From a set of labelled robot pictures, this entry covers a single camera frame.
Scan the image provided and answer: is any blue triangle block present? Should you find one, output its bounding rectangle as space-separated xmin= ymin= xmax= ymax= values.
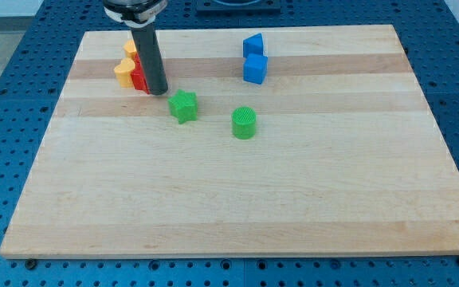
xmin=242 ymin=33 xmax=264 ymax=58

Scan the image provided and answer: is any yellow heart block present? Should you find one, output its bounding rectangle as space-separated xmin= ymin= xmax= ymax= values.
xmin=113 ymin=57 xmax=135 ymax=88

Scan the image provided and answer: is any green star block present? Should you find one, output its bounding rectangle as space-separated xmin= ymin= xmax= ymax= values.
xmin=168 ymin=89 xmax=198 ymax=124

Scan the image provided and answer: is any red block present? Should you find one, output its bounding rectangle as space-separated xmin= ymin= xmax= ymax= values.
xmin=131 ymin=53 xmax=149 ymax=94

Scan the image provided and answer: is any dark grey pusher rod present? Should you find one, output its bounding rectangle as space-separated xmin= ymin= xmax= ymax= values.
xmin=131 ymin=22 xmax=169 ymax=96

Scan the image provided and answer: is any green cylinder block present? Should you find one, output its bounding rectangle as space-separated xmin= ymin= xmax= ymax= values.
xmin=231 ymin=106 xmax=257 ymax=140

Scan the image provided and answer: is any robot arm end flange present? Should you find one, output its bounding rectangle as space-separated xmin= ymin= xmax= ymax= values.
xmin=102 ymin=0 xmax=168 ymax=29

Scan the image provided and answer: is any blue cube block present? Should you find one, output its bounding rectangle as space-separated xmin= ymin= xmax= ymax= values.
xmin=243 ymin=53 xmax=268 ymax=85

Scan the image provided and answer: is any wooden board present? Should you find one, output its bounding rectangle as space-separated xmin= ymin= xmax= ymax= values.
xmin=0 ymin=25 xmax=459 ymax=259

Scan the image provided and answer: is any yellow block behind rod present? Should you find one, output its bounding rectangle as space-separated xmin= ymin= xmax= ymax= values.
xmin=123 ymin=40 xmax=137 ymax=60

